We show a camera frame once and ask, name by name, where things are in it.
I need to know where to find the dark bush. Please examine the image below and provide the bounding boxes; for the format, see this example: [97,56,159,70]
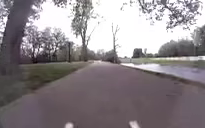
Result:
[102,49,122,64]

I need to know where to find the bare thin tree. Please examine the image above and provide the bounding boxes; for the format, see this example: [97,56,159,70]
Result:
[110,22,122,64]

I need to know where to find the reddish asphalt path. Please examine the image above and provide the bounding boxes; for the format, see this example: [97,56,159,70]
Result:
[0,60,205,128]

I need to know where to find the dark pole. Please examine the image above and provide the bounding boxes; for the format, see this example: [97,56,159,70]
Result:
[67,40,72,64]

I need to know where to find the dark distant tree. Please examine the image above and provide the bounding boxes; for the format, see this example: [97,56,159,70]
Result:
[131,47,145,59]

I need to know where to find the grass bank across water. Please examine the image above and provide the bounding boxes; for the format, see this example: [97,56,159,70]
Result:
[123,55,205,67]

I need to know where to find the grass verge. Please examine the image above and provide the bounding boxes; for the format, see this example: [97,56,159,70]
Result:
[0,60,93,111]

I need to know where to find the robot's own part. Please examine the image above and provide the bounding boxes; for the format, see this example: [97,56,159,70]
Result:
[128,120,142,128]
[64,121,75,128]

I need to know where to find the row of trees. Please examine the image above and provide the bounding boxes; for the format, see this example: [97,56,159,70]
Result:
[0,0,78,65]

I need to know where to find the canal water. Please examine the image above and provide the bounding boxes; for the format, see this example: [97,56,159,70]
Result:
[121,59,205,86]

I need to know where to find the trees across the water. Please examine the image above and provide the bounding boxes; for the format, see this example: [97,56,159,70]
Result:
[156,22,205,57]

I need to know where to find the thick leaning tree trunk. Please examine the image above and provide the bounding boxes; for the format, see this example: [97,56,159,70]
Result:
[0,0,36,76]

